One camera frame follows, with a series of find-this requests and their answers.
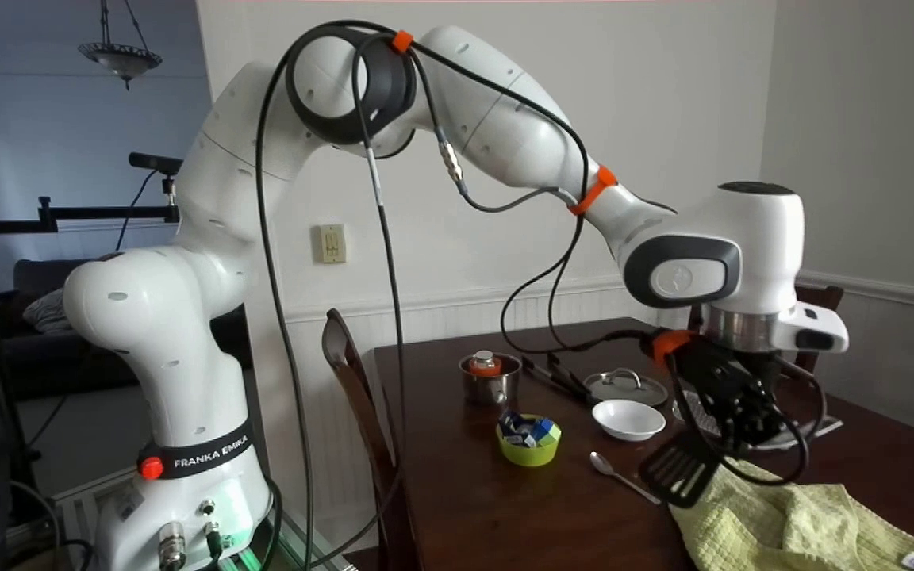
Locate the glass pot lid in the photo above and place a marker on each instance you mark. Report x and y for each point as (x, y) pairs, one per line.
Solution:
(626, 384)

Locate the black slotted spatula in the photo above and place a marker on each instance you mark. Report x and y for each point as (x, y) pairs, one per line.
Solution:
(680, 472)

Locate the black kitchen utensil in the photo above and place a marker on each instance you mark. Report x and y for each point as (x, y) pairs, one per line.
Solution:
(555, 375)

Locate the white bowl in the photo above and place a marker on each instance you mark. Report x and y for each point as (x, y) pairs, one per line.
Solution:
(628, 418)

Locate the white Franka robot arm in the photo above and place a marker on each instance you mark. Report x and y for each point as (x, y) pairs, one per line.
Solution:
(193, 319)

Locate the hanging ceiling lamp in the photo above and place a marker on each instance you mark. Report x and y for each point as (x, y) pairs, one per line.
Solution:
(123, 56)

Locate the blue toy item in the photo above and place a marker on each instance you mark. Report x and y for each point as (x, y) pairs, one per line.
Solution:
(528, 427)

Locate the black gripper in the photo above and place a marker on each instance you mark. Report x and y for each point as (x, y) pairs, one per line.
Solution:
(734, 382)

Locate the metal spoon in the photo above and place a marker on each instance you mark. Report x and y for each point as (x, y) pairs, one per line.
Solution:
(619, 475)

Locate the green cloth towel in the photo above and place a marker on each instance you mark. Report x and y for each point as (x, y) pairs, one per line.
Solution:
(795, 525)

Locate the yellow-green small bowl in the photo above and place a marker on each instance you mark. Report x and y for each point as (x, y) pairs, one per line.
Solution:
(528, 447)

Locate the black camera stand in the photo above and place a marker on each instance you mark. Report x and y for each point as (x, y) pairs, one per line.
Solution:
(76, 213)

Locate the beige wall light switch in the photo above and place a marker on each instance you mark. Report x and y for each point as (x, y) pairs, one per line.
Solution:
(328, 242)

